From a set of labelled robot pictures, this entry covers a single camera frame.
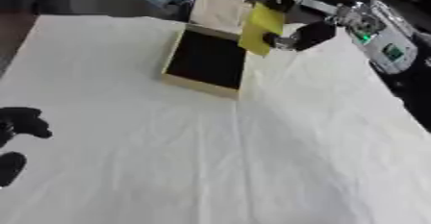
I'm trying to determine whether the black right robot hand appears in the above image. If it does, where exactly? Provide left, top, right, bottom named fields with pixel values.
left=261, top=0, right=341, bottom=53

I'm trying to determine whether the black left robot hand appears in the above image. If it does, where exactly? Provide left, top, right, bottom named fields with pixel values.
left=0, top=106, right=54, bottom=188

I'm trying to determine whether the yellow rectangular object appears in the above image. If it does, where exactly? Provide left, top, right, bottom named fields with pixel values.
left=237, top=2, right=287, bottom=57

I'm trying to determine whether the tan cardboard box black inside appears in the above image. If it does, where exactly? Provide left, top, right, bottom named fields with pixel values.
left=160, top=0, right=256, bottom=101

